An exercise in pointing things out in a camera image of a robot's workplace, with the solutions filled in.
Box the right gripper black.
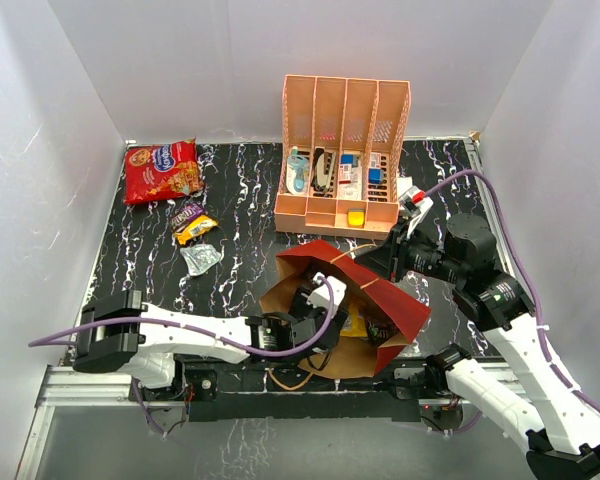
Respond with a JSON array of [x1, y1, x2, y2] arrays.
[[354, 218, 466, 285]]

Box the red paper bag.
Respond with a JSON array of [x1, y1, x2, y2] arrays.
[[260, 240, 431, 380]]

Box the silver foil snack packet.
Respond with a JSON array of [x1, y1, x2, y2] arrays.
[[180, 244, 223, 277]]

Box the yellow snack packet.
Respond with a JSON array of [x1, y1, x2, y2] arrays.
[[340, 299, 368, 339], [175, 214, 218, 246]]

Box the purple brown candy packet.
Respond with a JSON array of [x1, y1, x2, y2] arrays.
[[170, 203, 206, 234]]

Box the red cookie snack bag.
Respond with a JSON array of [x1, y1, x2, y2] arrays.
[[124, 139, 204, 205]]

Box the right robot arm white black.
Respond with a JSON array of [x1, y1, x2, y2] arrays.
[[355, 214, 600, 479]]

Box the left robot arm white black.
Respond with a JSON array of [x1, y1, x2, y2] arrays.
[[73, 275, 346, 399]]

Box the yellow sticky notes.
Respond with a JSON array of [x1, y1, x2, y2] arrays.
[[347, 209, 365, 228]]

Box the white box beside organizer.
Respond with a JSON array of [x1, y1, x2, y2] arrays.
[[396, 177, 413, 198]]

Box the blue eraser block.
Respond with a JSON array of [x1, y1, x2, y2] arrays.
[[368, 168, 384, 185]]

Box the white red card box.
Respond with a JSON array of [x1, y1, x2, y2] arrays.
[[338, 153, 362, 187]]

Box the black stapler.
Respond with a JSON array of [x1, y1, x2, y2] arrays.
[[312, 147, 337, 195]]

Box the blue tape dispenser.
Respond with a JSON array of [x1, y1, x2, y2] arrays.
[[286, 146, 310, 195]]

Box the pink desk organizer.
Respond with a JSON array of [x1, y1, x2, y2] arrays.
[[274, 75, 411, 240]]

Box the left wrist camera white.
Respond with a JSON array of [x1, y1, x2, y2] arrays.
[[306, 272, 346, 320]]

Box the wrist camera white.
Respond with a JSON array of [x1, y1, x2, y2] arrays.
[[306, 272, 346, 320], [399, 186, 433, 238]]

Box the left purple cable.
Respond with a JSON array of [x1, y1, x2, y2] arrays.
[[28, 273, 337, 359]]

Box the purple cable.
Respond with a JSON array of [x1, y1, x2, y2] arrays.
[[422, 168, 600, 426], [28, 273, 337, 359]]

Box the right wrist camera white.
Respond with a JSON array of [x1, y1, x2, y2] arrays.
[[399, 186, 433, 238]]

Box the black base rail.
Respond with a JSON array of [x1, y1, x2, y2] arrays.
[[140, 357, 480, 432]]

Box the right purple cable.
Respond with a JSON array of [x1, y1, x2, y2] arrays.
[[422, 168, 600, 426]]

